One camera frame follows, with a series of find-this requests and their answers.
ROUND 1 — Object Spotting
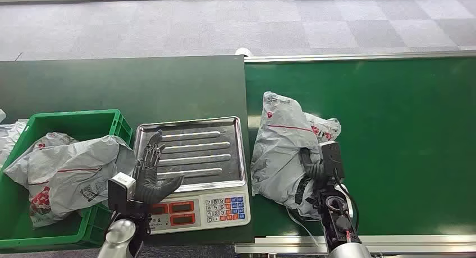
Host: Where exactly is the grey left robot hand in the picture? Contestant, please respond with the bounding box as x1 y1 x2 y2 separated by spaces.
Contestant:
132 130 185 207

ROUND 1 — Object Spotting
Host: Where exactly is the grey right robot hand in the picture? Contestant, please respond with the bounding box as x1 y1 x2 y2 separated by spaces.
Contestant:
299 148 327 183

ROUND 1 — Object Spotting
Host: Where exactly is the grey mailer bag black print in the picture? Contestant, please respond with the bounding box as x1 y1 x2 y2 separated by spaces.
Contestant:
251 91 342 220

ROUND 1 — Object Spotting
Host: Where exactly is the green conveyor belt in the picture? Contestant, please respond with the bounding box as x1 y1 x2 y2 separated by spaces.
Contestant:
235 50 476 255

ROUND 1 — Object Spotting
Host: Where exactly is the electronic weighing scale steel tray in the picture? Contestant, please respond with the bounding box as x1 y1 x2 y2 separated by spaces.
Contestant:
132 116 251 236

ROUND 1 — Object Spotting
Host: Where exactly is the grey mailer bag red print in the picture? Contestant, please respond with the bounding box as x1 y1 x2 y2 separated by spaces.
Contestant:
3 132 136 228

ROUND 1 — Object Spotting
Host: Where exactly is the green plastic crate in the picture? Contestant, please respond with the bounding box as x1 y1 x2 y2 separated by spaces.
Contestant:
0 109 134 250

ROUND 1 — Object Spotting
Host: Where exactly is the grey plastic bag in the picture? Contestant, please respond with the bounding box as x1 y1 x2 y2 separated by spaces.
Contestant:
0 109 29 168

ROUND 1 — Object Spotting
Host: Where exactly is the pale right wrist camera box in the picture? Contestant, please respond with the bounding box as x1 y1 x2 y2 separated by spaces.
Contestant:
319 141 345 179

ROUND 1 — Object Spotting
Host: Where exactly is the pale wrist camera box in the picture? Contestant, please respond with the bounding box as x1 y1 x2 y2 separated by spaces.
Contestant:
319 141 345 179
108 172 136 213

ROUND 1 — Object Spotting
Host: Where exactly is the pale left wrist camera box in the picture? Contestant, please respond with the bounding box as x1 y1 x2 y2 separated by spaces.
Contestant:
108 172 136 213

